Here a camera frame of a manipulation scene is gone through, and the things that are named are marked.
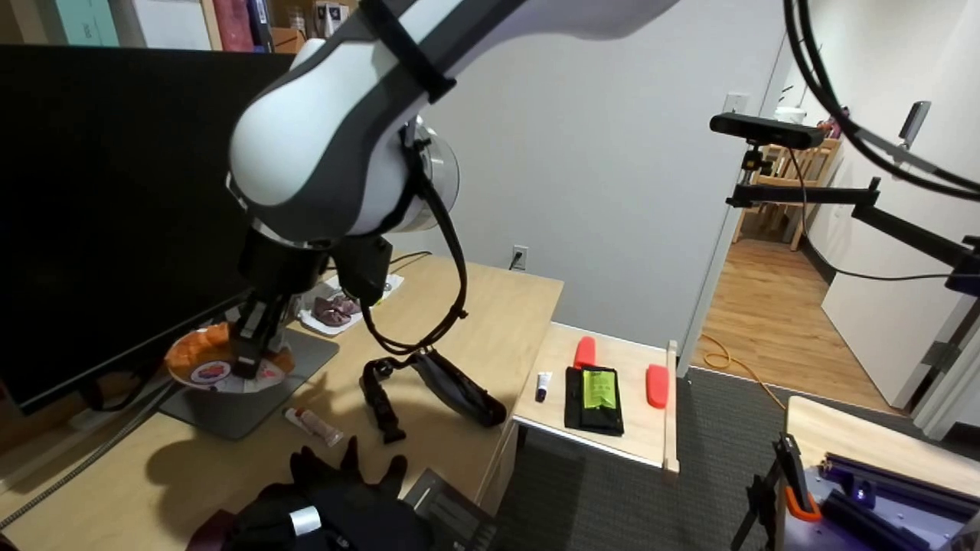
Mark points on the black gloves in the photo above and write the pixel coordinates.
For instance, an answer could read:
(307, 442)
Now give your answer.
(331, 510)

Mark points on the dark booklet card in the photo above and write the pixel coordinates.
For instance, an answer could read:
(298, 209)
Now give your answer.
(454, 518)

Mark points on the black grey running belt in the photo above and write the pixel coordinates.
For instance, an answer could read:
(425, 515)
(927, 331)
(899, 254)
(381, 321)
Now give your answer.
(442, 376)

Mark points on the purple black tool case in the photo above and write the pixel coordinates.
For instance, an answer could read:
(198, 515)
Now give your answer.
(894, 513)

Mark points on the small white bottle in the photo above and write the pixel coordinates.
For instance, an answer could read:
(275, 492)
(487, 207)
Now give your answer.
(543, 384)

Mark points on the white pink tube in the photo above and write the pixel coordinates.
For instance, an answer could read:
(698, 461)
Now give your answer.
(315, 424)

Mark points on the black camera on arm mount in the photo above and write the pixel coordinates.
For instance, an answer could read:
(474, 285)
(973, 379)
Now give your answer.
(759, 132)

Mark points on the purple cloth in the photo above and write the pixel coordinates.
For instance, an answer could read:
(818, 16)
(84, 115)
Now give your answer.
(213, 533)

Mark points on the black green device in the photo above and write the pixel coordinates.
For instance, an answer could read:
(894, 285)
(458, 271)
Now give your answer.
(594, 401)

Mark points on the red oblong object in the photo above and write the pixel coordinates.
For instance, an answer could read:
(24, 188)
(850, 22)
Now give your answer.
(586, 352)
(656, 385)

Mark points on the red oblong object right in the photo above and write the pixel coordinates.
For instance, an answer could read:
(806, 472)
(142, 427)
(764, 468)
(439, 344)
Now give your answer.
(656, 385)

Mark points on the red oblong object left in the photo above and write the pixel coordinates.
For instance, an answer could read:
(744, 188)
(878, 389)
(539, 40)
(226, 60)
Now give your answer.
(586, 352)

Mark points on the plastic bag with dried fruit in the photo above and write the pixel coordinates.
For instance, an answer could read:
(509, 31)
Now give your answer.
(327, 308)

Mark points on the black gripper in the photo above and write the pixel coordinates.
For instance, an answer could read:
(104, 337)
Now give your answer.
(283, 271)

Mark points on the brown plush toy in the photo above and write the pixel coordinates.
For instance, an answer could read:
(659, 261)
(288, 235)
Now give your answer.
(204, 359)

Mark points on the black computer monitor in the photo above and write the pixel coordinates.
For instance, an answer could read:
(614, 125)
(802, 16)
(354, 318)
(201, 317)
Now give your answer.
(116, 225)

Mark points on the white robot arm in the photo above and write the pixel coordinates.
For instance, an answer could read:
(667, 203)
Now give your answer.
(329, 157)

